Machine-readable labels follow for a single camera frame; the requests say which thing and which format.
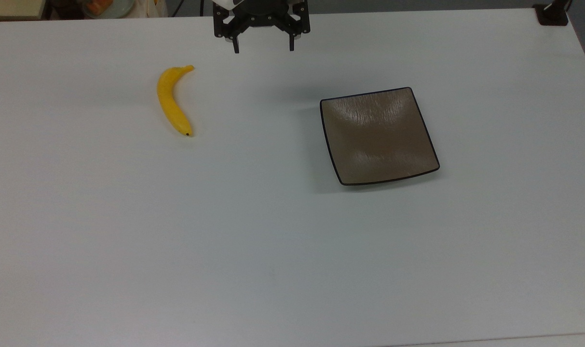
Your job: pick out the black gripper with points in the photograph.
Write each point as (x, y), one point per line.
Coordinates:
(268, 19)

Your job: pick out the yellow banana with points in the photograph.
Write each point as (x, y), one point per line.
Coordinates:
(169, 103)

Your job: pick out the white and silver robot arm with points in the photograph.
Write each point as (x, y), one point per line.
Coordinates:
(227, 3)

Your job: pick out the brown square ceramic plate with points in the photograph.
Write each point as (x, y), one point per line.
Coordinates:
(376, 137)

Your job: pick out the white plastic bag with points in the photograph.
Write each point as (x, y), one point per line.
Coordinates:
(150, 7)

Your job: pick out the bowl with orange contents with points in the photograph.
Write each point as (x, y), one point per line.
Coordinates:
(104, 6)

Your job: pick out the light wooden box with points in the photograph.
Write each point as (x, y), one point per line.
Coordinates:
(12, 7)

